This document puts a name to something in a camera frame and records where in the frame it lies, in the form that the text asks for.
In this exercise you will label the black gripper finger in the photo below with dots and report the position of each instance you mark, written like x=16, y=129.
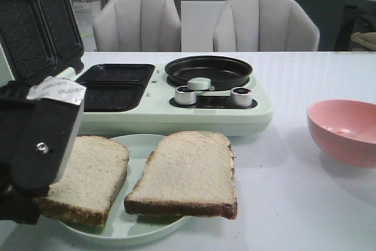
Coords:
x=15, y=112
x=46, y=143

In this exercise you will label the white bread slice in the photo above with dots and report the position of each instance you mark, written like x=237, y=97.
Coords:
x=190, y=173
x=94, y=175

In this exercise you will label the breakfast maker hinged lid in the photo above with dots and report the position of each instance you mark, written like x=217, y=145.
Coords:
x=39, y=38

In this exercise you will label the pink plastic bowl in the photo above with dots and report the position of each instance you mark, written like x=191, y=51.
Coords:
x=344, y=130

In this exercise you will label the mint green breakfast maker base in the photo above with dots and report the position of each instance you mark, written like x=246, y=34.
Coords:
x=130, y=98

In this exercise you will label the mint green round plate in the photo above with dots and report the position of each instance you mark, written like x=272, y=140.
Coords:
x=121, y=228

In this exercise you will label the left silver control knob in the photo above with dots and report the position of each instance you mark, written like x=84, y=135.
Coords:
x=185, y=96

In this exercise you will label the silver control knob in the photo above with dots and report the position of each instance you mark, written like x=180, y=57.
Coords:
x=185, y=96
x=241, y=97

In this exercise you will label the left beige upholstered chair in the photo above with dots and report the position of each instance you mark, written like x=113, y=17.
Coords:
x=138, y=26

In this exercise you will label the beige upholstered chair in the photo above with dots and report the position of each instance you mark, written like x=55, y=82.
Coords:
x=264, y=26
x=138, y=26

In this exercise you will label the black round frying pan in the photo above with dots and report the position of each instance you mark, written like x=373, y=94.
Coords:
x=224, y=72

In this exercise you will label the right silver control knob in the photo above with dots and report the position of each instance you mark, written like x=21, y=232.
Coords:
x=241, y=97

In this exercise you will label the white cabinet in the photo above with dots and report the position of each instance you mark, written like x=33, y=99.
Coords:
x=198, y=18

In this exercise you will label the right beige upholstered chair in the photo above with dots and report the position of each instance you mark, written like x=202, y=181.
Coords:
x=264, y=26

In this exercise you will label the dark grey counter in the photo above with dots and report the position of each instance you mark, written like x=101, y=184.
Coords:
x=338, y=19

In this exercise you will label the mint green pan handle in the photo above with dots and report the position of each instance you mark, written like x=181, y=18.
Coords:
x=199, y=84

